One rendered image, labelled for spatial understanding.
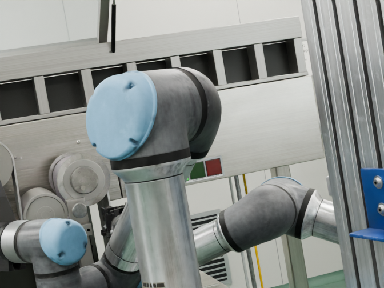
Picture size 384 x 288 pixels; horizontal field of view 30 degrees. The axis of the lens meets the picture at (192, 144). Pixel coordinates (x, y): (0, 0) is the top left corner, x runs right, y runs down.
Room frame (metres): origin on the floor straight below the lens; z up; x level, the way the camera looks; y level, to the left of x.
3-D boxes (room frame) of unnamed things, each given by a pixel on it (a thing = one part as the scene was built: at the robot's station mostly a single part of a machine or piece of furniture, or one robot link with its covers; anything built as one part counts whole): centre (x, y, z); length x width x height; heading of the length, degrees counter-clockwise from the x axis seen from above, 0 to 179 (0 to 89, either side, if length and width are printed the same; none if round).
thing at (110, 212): (1.89, 0.22, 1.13); 0.12 x 0.08 x 0.09; 16
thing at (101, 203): (2.11, 0.29, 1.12); 0.23 x 0.01 x 0.18; 16
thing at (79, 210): (1.90, 0.32, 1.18); 0.04 x 0.02 x 0.04; 106
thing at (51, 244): (1.20, 0.26, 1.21); 0.11 x 0.08 x 0.09; 50
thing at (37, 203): (2.07, 0.46, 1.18); 0.26 x 0.12 x 0.12; 16
